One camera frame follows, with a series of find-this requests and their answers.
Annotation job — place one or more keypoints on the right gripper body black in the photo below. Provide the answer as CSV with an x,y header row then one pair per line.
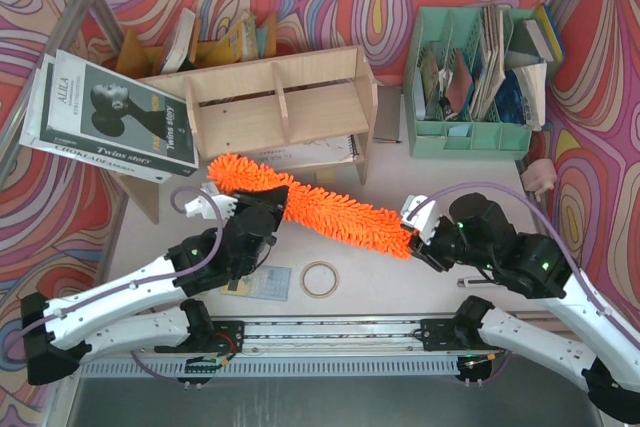
x,y
432,246

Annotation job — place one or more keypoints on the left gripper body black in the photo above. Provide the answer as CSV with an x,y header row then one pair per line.
x,y
261,212

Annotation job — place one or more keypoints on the beige and blue calculator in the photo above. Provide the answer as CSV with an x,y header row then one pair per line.
x,y
266,283

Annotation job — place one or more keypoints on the orange microfiber duster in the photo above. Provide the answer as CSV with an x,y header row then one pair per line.
x,y
335,216

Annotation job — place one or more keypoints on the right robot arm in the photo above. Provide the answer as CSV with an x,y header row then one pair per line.
x,y
603,361

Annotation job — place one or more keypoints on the wooden bookshelf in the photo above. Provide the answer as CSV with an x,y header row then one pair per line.
x,y
264,104

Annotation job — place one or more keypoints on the black marker pen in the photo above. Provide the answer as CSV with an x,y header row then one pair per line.
x,y
474,282

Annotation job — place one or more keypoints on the yellow sticky note pad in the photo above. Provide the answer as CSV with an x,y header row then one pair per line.
x,y
325,176

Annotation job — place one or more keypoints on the clear tape roll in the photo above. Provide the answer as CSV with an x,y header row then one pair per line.
x,y
319,280

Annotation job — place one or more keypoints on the spiral notebook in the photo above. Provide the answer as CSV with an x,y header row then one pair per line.
x,y
336,150

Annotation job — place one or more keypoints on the pink piggy figurine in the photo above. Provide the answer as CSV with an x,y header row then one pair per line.
x,y
539,177

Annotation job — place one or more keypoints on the mint green desk organizer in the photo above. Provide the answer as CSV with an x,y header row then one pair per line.
x,y
454,70

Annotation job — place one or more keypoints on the yellow file rack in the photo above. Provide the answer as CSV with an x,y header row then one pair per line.
x,y
137,61

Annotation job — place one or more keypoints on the Twins story book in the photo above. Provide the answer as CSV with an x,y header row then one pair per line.
x,y
98,111

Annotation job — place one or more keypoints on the white Chokladfabriken book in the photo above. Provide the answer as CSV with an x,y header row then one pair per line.
x,y
31,137

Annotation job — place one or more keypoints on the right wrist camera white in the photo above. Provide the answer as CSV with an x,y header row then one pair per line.
x,y
421,215

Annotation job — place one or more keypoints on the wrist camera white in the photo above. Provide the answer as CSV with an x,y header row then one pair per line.
x,y
421,215
211,204

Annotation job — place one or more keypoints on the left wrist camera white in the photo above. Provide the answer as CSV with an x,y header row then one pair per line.
x,y
211,204

